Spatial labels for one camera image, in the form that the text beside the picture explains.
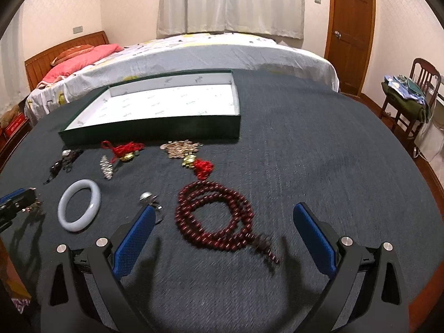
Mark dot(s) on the brown teddy bear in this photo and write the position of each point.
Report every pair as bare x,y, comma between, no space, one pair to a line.
9,115

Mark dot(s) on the white side curtain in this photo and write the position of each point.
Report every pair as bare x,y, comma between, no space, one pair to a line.
14,84

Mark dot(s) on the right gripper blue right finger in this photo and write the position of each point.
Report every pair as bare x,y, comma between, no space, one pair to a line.
319,237

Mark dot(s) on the bed with patterned sheet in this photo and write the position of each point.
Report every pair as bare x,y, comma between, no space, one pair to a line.
180,53

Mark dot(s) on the white window curtain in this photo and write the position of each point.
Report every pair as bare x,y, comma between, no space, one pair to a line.
282,18

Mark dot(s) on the grey wall socket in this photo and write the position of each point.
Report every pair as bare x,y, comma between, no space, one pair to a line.
77,29

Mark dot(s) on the pile of clothes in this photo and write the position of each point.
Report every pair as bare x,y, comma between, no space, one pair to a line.
404,95

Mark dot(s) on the dark green tray box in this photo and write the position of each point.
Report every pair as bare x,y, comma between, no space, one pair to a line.
197,105

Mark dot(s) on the dark wooden nightstand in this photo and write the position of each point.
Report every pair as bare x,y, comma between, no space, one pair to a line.
14,141

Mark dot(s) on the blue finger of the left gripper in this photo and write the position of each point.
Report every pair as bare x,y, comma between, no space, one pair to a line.
11,195

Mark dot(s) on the red gift boxes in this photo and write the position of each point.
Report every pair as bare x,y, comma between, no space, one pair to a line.
14,125

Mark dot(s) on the orange brown pillow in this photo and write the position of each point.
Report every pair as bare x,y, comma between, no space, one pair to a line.
71,53

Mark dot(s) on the red knot gold figurine charm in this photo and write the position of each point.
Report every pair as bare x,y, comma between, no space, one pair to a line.
201,168

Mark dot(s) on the white jade bangle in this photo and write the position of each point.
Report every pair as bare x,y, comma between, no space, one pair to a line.
79,205

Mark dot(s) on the wooden headboard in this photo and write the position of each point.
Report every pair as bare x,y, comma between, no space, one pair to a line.
39,65

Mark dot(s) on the dark grey table cloth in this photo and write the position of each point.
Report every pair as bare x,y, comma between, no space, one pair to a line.
298,142

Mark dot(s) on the brown wooden door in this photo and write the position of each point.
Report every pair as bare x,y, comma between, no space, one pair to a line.
349,42

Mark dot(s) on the pink folded blanket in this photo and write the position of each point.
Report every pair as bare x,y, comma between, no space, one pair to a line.
70,66

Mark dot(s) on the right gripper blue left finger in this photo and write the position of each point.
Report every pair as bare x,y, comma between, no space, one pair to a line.
129,240

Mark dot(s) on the red tassel gold charm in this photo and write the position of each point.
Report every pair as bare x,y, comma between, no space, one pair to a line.
121,150

